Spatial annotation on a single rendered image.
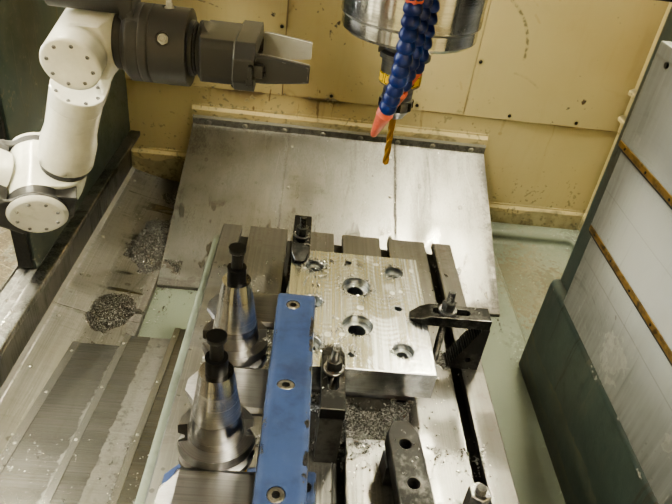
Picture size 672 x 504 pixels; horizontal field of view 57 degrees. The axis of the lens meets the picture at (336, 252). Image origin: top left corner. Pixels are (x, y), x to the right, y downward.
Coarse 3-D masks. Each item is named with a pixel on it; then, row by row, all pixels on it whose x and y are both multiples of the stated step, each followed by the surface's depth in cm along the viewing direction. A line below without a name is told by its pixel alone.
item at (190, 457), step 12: (180, 420) 49; (252, 420) 51; (180, 432) 50; (180, 444) 48; (192, 444) 48; (240, 444) 48; (252, 444) 49; (180, 456) 49; (192, 456) 47; (204, 456) 47; (216, 456) 47; (228, 456) 47; (240, 456) 48; (252, 456) 50; (204, 468) 47; (216, 468) 47; (228, 468) 47; (240, 468) 49
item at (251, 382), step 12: (240, 372) 56; (252, 372) 56; (264, 372) 56; (192, 384) 54; (240, 384) 54; (252, 384) 55; (264, 384) 55; (192, 396) 53; (240, 396) 53; (252, 396) 54; (264, 396) 54; (252, 408) 52
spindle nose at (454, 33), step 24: (360, 0) 64; (384, 0) 62; (456, 0) 62; (480, 0) 64; (360, 24) 65; (384, 24) 63; (456, 24) 63; (480, 24) 67; (432, 48) 64; (456, 48) 65
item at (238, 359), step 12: (204, 336) 59; (264, 336) 60; (204, 348) 57; (252, 348) 57; (264, 348) 57; (204, 360) 58; (228, 360) 56; (240, 360) 56; (252, 360) 57; (264, 360) 59
